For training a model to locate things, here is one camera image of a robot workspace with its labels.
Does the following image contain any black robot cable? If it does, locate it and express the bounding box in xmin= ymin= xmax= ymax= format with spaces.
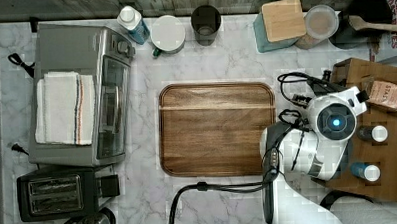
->
xmin=164 ymin=122 xmax=291 ymax=224

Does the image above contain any black silver toaster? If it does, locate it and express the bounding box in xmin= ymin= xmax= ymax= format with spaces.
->
xmin=17 ymin=165 xmax=120 ymax=222

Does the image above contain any wooden drawer organizer box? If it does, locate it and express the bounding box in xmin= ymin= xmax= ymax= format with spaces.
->
xmin=325 ymin=58 xmax=397 ymax=202

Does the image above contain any silver toaster oven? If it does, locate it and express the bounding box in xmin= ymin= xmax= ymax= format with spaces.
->
xmin=29 ymin=24 xmax=135 ymax=167

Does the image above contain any clear jar with plastic lid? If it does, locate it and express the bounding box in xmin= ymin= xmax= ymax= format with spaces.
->
xmin=295 ymin=5 xmax=340 ymax=49

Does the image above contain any green mug with white lid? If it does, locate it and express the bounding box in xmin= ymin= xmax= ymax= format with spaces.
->
xmin=151 ymin=15 xmax=186 ymax=58

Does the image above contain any blue shaker with white lid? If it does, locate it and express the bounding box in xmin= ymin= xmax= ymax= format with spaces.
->
xmin=350 ymin=162 xmax=381 ymax=182

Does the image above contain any wooden spoon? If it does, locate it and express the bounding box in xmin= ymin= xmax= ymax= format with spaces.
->
xmin=348 ymin=15 xmax=397 ymax=32

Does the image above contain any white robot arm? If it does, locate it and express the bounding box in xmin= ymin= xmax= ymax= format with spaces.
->
xmin=260 ymin=87 xmax=367 ymax=224

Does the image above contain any blue white bottle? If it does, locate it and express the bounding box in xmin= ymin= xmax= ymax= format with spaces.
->
xmin=117 ymin=5 xmax=150 ymax=45

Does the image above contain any striped white dish towel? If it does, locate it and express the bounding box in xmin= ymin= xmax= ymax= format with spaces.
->
xmin=35 ymin=71 xmax=95 ymax=145

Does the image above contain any grey shaker with white lid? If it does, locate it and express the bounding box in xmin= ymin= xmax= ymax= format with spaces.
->
xmin=357 ymin=125 xmax=388 ymax=143

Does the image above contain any teal canister with wooden lid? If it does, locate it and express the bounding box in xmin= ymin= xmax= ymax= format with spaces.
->
xmin=253 ymin=0 xmax=306 ymax=53

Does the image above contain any black round pot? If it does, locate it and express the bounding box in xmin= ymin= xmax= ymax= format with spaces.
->
xmin=329 ymin=0 xmax=392 ymax=49

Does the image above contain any grey metal cup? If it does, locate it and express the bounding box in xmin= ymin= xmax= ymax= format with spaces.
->
xmin=191 ymin=5 xmax=221 ymax=46

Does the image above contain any cereal box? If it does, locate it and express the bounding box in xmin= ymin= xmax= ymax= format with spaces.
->
xmin=367 ymin=0 xmax=397 ymax=63

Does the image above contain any wooden cutting board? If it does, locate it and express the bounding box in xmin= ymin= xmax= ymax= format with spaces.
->
xmin=158 ymin=82 xmax=276 ymax=177

